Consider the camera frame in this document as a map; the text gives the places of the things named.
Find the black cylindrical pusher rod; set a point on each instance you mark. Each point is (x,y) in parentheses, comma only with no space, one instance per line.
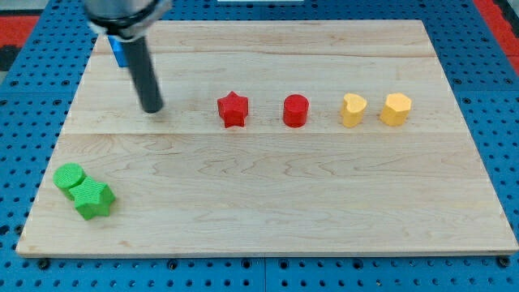
(140,66)

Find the red star block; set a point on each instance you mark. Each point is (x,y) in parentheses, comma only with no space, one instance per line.
(233,110)

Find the wooden board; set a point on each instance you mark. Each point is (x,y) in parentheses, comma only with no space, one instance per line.
(186,186)

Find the blue block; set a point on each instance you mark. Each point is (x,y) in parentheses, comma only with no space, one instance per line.
(117,50)

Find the yellow heart block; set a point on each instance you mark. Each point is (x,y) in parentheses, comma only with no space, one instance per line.
(352,110)

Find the red cylinder block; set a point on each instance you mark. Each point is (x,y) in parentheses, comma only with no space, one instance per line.
(295,110)

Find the green cylinder block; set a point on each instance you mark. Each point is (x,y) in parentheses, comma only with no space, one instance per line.
(68,176)

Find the green star block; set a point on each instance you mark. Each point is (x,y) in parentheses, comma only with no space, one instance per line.
(92,198)

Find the yellow hexagon block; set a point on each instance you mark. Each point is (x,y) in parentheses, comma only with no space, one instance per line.
(396,109)

